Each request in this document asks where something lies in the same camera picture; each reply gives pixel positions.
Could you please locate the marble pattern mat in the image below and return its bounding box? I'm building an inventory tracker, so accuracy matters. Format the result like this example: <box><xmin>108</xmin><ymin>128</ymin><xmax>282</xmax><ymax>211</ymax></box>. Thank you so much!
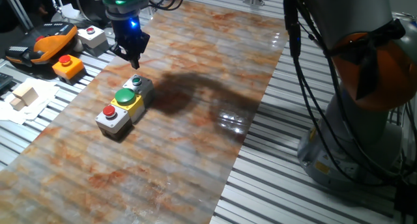
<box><xmin>0</xmin><ymin>1</ymin><xmax>289</xmax><ymax>224</ymax></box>

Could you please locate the small wooden block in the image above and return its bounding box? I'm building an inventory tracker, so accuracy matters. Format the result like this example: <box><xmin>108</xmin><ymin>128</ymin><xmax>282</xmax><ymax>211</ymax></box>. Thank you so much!
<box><xmin>8</xmin><ymin>96</ymin><xmax>26</xmax><ymax>112</ymax></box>

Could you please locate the grey box red button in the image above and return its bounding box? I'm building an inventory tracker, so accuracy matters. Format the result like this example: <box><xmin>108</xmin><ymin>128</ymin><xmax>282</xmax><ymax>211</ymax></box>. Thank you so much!
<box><xmin>77</xmin><ymin>25</ymin><xmax>111</xmax><ymax>57</ymax></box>
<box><xmin>94</xmin><ymin>104</ymin><xmax>134</xmax><ymax>141</ymax></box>

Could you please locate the slanted aluminium strut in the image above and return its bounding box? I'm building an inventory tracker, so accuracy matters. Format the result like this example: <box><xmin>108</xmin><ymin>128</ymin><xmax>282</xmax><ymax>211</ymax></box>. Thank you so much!
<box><xmin>1</xmin><ymin>0</ymin><xmax>33</xmax><ymax>31</ymax></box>

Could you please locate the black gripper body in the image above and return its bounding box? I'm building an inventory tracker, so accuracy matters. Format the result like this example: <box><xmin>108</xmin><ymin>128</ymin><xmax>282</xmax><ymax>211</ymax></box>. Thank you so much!
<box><xmin>113</xmin><ymin>18</ymin><xmax>151</xmax><ymax>57</ymax></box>

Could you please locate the large wooden block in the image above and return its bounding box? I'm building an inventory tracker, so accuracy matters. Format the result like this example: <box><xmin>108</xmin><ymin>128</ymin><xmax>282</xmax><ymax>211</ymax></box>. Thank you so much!
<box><xmin>12</xmin><ymin>83</ymin><xmax>39</xmax><ymax>107</ymax></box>

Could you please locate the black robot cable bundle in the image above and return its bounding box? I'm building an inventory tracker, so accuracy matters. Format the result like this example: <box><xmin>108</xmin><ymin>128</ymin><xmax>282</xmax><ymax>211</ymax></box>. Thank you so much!
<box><xmin>146</xmin><ymin>0</ymin><xmax>408</xmax><ymax>186</ymax></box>

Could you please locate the orange black teach pendant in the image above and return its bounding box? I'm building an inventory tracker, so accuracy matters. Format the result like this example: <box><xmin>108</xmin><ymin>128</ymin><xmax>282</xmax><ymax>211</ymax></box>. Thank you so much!
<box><xmin>5</xmin><ymin>21</ymin><xmax>79</xmax><ymax>68</ymax></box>

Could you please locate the yellow box green mushroom button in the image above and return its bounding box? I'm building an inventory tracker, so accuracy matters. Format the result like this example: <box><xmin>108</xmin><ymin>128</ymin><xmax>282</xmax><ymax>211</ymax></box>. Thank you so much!
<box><xmin>110</xmin><ymin>87</ymin><xmax>145</xmax><ymax>123</ymax></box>

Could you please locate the black round reel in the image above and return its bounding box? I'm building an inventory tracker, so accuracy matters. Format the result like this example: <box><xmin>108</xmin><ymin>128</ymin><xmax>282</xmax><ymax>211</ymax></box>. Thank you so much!
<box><xmin>70</xmin><ymin>0</ymin><xmax>113</xmax><ymax>25</ymax></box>

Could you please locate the grey box small green button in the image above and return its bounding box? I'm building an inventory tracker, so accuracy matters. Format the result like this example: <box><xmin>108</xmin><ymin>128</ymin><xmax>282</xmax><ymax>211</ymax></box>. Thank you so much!
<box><xmin>122</xmin><ymin>74</ymin><xmax>156</xmax><ymax>107</ymax></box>

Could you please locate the white paper sheet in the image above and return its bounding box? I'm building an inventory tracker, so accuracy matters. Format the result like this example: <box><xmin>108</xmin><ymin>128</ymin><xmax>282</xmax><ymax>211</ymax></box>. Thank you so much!
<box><xmin>0</xmin><ymin>77</ymin><xmax>60</xmax><ymax>126</ymax></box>

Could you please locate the orange box red mushroom button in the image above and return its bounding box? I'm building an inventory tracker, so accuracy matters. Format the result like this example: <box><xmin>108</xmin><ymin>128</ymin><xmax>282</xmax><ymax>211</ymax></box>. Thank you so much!
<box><xmin>51</xmin><ymin>54</ymin><xmax>85</xmax><ymax>85</ymax></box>

